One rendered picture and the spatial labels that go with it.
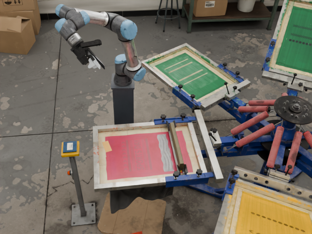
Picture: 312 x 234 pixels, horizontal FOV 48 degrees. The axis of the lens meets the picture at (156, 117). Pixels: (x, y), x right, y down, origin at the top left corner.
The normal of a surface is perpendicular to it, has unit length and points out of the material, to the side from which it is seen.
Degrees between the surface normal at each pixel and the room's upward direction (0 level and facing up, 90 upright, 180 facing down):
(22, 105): 0
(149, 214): 0
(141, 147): 0
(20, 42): 90
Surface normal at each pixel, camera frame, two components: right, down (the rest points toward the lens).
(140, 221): 0.07, -0.68
